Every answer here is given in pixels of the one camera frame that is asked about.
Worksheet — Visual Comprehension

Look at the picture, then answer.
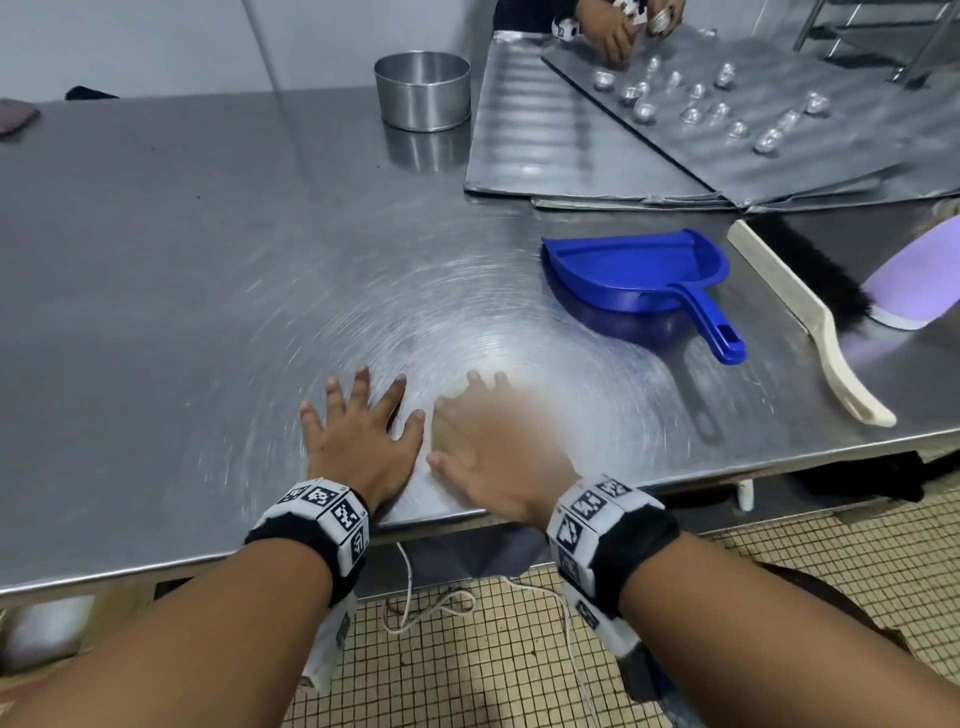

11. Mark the cream handled black brush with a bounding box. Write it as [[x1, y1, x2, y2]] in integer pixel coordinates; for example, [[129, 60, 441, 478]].
[[726, 218, 898, 429]]

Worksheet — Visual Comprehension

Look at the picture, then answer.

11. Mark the metal rack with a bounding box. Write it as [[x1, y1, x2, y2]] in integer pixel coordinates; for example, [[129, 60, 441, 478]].
[[793, 0, 960, 91]]

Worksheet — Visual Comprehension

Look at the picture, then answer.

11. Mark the large foil covered tray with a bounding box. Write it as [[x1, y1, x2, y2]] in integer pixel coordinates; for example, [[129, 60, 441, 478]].
[[464, 33, 726, 205]]

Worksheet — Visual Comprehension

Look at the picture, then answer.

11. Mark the white cable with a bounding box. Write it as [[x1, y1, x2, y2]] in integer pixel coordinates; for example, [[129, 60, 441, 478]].
[[382, 541, 601, 728]]

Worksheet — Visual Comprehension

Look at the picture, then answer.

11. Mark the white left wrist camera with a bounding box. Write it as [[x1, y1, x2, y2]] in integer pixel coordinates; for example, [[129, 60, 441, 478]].
[[303, 591, 358, 693]]

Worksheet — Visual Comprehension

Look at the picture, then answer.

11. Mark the person's right hand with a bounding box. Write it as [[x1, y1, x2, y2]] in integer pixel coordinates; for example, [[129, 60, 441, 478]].
[[426, 369, 583, 526]]

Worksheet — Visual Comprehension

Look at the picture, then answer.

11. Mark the person's left forearm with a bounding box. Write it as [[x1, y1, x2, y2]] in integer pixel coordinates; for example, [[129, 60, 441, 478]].
[[0, 537, 335, 728]]

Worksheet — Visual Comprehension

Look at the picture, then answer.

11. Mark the person's left hand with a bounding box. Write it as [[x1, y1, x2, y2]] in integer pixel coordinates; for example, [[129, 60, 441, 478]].
[[299, 366, 428, 519]]

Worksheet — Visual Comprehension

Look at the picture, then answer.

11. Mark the left marker wristband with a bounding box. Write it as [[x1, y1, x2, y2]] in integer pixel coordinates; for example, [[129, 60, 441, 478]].
[[243, 477, 372, 609]]

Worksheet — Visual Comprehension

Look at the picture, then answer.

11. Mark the group of small foil cups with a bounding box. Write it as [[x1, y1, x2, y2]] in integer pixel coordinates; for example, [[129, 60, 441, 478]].
[[592, 54, 832, 156]]

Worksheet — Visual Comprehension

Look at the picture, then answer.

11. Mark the lilac plastic scraper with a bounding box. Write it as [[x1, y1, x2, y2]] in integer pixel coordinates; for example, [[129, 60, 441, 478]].
[[859, 212, 960, 332]]

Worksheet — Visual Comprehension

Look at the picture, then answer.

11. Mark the person's right forearm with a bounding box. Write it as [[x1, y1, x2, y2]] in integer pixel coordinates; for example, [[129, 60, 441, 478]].
[[619, 534, 960, 728]]

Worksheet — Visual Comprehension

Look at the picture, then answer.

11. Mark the black bag under table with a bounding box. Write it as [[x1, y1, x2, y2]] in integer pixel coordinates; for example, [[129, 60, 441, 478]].
[[787, 450, 933, 504]]

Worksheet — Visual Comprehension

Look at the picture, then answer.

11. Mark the foil covered tray with cups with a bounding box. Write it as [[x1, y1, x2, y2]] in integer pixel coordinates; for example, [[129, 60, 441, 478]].
[[540, 21, 960, 209]]

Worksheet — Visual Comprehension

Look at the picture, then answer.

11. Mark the blue plastic dustpan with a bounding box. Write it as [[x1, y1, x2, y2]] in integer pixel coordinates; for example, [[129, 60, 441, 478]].
[[540, 229, 748, 366]]

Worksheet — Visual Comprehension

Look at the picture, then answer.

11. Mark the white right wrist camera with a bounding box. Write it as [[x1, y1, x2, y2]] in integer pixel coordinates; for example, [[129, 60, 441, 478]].
[[561, 581, 646, 661]]

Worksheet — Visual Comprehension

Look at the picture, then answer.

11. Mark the round metal cake tin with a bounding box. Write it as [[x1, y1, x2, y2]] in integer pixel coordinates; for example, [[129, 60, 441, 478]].
[[374, 51, 472, 134]]

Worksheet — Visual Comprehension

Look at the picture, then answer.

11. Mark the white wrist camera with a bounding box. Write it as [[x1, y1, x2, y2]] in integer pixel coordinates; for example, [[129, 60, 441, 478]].
[[561, 581, 646, 661], [303, 591, 358, 693]]

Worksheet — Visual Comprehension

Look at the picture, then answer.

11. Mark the right marker wristband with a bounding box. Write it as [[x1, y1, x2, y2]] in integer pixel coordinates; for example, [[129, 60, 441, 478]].
[[545, 474, 681, 620]]

